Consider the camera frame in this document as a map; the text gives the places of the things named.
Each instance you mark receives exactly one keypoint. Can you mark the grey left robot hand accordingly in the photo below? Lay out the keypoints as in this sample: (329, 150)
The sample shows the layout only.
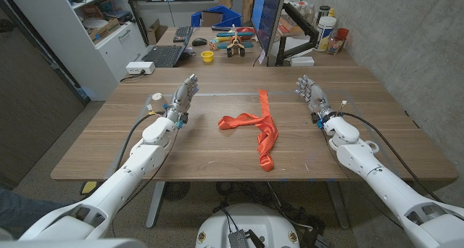
(183, 97)

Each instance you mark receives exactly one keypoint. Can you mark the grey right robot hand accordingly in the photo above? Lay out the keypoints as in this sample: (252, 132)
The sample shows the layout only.
(316, 95)

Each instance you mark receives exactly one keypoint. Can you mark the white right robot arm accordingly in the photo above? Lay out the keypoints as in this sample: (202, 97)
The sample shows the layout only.
(384, 182)

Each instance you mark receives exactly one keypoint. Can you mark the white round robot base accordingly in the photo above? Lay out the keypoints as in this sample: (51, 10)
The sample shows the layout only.
(250, 222)

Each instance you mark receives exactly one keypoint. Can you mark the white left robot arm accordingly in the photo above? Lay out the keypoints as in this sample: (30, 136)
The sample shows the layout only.
(119, 179)

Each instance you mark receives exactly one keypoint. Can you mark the flat white box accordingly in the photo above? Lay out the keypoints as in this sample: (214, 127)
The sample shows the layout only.
(302, 61)

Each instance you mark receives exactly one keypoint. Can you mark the black laptop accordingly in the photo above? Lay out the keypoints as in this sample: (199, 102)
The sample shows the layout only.
(163, 56)

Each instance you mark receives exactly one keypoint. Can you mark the yellow plastic cup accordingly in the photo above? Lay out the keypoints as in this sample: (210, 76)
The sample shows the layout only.
(207, 56)

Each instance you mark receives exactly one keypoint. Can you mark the white power strip box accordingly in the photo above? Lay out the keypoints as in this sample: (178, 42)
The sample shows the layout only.
(139, 67)

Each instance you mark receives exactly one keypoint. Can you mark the clear glass jar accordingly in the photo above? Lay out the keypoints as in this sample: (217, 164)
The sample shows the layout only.
(335, 45)

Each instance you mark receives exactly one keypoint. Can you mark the black computer mouse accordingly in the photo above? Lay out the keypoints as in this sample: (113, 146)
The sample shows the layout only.
(199, 42)

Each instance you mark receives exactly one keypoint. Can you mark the orange satin ribbon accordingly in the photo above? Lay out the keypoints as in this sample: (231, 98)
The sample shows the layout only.
(268, 132)

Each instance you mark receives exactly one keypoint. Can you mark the colourful toy cube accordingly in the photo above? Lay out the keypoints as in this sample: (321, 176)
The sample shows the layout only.
(214, 44)

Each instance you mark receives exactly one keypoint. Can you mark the white wipes canister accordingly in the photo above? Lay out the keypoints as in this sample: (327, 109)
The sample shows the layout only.
(325, 34)

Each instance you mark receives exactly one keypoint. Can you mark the black keyboard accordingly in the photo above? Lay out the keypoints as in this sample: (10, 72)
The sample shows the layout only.
(183, 34)

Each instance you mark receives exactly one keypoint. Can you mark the red plastic cup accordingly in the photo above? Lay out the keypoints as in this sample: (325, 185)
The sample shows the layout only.
(342, 34)

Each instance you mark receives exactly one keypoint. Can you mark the open cardboard box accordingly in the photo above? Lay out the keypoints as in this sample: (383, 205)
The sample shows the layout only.
(156, 32)

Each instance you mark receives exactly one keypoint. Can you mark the wooden toy airplane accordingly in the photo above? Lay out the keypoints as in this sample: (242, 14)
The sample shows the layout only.
(235, 43)

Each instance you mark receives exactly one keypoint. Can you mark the white shelf cabinet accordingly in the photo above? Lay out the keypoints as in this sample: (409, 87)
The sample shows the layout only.
(112, 56)

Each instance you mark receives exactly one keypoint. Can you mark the dark lidded bottle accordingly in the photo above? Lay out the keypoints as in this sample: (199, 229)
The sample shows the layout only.
(323, 12)

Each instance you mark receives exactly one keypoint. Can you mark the red bowl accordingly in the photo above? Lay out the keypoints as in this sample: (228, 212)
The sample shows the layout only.
(246, 31)

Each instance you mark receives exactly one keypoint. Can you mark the black round grille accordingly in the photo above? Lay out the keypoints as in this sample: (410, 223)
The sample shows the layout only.
(176, 191)

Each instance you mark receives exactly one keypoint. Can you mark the blue plastic bin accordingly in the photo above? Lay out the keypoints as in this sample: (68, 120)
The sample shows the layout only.
(226, 14)

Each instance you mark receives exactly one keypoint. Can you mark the black computer monitor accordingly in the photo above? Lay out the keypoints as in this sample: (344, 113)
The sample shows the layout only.
(266, 12)

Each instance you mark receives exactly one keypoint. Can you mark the cardboard box in cabinet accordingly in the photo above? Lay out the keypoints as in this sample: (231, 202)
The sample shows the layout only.
(105, 30)

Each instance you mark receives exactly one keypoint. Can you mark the yellow foot pedal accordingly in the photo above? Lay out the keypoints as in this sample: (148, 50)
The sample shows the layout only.
(88, 187)

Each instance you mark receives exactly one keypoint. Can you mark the person leg in jeans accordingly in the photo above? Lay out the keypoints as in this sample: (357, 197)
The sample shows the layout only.
(25, 211)

